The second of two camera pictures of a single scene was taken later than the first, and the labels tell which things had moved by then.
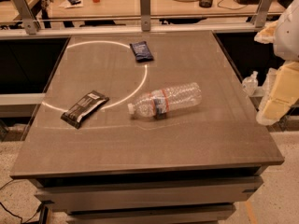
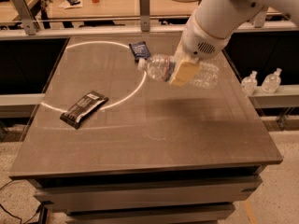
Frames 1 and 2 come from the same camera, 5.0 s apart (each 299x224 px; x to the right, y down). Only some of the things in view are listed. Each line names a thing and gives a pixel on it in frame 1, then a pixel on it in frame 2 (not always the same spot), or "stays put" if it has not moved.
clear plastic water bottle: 158,103 to 161,66
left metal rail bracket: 31,24 stays put
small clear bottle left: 249,84 stays put
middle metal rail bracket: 145,10 stays put
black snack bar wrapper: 92,101 stays put
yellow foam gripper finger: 281,93 to 185,71
